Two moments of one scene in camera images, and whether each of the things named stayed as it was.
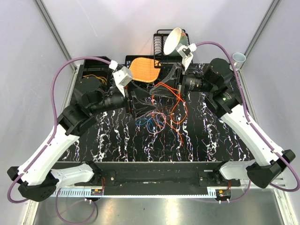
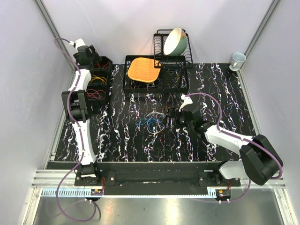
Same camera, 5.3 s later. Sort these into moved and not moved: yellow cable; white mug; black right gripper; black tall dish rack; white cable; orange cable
Moved: black right gripper; orange cable
Not moved: white cable; yellow cable; black tall dish rack; white mug
